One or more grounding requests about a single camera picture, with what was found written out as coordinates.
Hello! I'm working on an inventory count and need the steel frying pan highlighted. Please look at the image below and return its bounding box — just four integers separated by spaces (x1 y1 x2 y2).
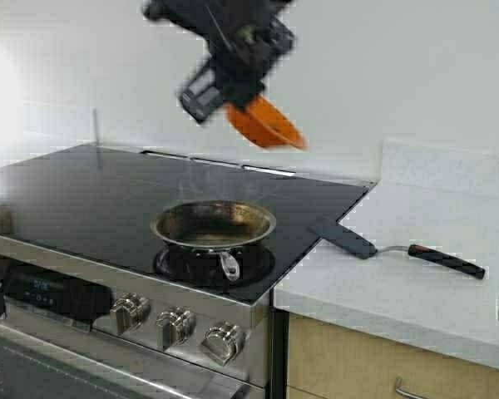
150 199 277 282

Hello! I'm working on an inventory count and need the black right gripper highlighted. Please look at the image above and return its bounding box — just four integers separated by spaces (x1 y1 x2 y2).
178 17 295 124

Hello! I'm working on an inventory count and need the steel stove knob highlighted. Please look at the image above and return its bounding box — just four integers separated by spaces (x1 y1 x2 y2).
156 308 196 351
110 293 151 335
200 322 245 366

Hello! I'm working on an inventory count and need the stainless steel kitchen stove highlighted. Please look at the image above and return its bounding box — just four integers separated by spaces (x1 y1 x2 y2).
0 145 370 398

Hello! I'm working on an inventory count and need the steel drawer handle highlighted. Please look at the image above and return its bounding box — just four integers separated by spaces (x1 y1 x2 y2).
394 378 427 399

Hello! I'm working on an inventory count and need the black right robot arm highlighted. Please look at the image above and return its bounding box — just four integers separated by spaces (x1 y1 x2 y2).
142 1 295 124

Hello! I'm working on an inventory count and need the orange plastic bowl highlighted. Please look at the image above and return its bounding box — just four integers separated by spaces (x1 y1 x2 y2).
224 95 308 150

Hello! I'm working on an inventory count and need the black spatula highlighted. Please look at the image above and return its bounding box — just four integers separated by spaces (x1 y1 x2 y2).
309 219 486 280

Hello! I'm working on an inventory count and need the right steel stove knob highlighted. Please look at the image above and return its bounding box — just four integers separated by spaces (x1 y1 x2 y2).
200 322 245 366

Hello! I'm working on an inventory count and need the wooden base cabinet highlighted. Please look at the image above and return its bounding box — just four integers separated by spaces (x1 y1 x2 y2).
287 314 499 398

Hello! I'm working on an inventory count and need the middle steel stove knob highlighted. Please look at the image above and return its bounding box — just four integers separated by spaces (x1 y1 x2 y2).
156 308 196 351

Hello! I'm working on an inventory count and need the left steel stove knob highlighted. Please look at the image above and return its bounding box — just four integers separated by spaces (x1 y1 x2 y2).
110 293 151 335

